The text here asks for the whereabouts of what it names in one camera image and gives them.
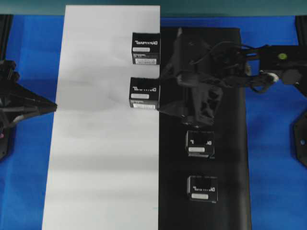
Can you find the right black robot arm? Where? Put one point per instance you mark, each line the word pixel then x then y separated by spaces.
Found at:
pixel 237 65

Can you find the right black aluminium rail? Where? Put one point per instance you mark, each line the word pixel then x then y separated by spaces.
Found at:
pixel 301 29

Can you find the left black aluminium rail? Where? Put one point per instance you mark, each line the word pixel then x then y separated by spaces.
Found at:
pixel 5 27

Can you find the black box row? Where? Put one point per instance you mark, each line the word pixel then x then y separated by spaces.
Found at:
pixel 202 188
pixel 144 93
pixel 200 144

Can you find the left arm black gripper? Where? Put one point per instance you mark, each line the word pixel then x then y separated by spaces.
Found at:
pixel 18 103

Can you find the white base board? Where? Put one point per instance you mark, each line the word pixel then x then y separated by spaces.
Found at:
pixel 104 156

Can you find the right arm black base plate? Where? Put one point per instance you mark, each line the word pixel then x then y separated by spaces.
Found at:
pixel 299 128

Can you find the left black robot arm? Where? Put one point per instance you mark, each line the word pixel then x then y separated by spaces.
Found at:
pixel 7 74

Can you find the black base board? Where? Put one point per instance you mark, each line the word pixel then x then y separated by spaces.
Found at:
pixel 230 165

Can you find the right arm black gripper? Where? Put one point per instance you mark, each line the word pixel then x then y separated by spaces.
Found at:
pixel 200 94

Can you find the black aluminium rail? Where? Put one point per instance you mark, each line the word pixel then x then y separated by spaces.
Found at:
pixel 5 27
pixel 301 29

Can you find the black box on white base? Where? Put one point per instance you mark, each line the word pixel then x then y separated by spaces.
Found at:
pixel 146 48

